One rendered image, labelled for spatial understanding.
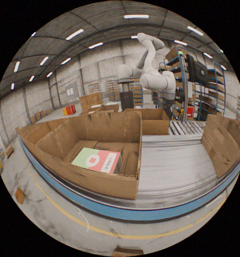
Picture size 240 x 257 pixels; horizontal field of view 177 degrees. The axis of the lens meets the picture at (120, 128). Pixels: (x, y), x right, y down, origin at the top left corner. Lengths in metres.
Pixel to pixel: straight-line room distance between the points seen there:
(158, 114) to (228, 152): 0.77
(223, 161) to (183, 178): 0.22
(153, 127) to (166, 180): 0.41
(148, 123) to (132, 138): 0.23
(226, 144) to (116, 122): 0.53
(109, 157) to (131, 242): 1.16
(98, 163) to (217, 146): 0.51
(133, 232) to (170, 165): 1.00
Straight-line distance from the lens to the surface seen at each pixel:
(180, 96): 1.06
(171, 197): 0.31
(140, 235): 1.21
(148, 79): 0.49
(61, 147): 0.48
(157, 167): 0.35
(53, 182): 0.40
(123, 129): 0.41
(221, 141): 0.45
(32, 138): 0.81
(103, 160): 0.28
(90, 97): 4.94
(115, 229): 1.20
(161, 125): 0.63
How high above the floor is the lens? 1.16
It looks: 28 degrees down
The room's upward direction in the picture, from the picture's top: 9 degrees counter-clockwise
